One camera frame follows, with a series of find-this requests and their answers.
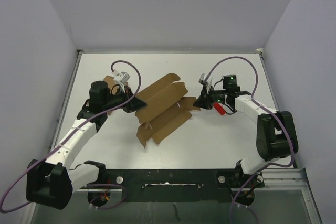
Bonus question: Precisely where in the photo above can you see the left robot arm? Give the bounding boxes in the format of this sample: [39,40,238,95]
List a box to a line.
[26,81,147,210]

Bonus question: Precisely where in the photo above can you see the brown cardboard box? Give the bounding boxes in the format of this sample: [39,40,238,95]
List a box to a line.
[135,73,200,147]
[103,76,122,116]

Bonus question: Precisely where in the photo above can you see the red rectangular block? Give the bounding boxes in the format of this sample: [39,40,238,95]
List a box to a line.
[214,103,226,115]

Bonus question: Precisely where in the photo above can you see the folded brown cardboard box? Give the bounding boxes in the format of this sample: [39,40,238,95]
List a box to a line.
[103,76,122,116]

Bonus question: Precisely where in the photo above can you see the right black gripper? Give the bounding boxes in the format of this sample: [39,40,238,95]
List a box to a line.
[193,84,228,111]

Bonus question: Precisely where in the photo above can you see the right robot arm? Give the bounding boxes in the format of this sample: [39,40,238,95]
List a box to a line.
[193,74,299,187]

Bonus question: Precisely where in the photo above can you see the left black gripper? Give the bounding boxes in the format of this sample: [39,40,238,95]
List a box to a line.
[103,86,147,113]

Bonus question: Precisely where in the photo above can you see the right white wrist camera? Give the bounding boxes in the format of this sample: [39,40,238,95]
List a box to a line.
[198,73,213,92]

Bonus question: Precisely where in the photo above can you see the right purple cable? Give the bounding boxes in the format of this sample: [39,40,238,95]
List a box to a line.
[207,56,296,224]

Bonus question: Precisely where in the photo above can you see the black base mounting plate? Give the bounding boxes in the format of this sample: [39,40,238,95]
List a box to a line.
[75,167,266,204]

